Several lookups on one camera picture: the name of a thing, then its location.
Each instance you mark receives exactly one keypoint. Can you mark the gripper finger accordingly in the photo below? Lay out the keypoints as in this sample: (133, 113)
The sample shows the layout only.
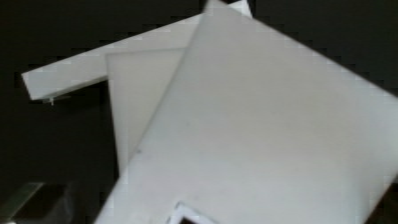
(39, 205)

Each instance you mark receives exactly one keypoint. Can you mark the small white tagged block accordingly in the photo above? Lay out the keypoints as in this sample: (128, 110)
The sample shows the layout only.
(268, 150)

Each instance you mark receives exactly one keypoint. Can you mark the white cabinet body box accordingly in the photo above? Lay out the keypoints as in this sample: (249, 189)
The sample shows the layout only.
(135, 64)

